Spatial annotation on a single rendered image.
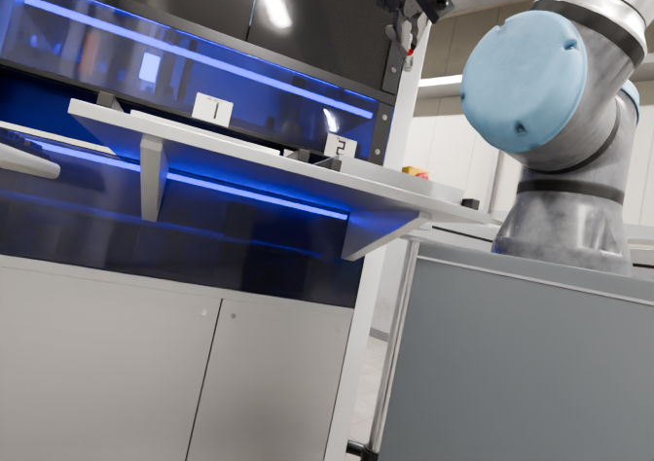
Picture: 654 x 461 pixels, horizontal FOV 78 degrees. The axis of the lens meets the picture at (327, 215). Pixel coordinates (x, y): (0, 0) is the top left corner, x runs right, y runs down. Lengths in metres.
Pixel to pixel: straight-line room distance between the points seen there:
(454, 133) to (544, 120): 3.44
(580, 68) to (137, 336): 0.95
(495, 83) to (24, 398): 1.05
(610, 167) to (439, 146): 3.35
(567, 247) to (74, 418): 1.01
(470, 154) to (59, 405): 3.31
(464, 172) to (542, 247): 3.20
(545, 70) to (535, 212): 0.18
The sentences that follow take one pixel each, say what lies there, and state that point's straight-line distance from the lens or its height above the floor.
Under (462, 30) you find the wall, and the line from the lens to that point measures 4.30.
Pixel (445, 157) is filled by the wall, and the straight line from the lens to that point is 3.80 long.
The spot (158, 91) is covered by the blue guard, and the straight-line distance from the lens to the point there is 1.05.
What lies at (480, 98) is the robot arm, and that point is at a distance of 0.44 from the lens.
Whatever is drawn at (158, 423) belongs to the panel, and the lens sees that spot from 1.12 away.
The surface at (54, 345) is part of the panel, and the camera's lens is 1.08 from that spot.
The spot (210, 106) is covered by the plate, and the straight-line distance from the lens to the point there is 1.04.
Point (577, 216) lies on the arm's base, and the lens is 0.52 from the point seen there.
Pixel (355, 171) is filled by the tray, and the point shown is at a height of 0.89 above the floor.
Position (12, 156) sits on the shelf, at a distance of 0.72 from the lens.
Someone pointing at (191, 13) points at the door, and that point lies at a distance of 1.12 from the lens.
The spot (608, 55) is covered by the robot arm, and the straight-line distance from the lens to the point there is 0.45.
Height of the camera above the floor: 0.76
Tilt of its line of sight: 4 degrees up
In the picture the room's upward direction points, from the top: 12 degrees clockwise
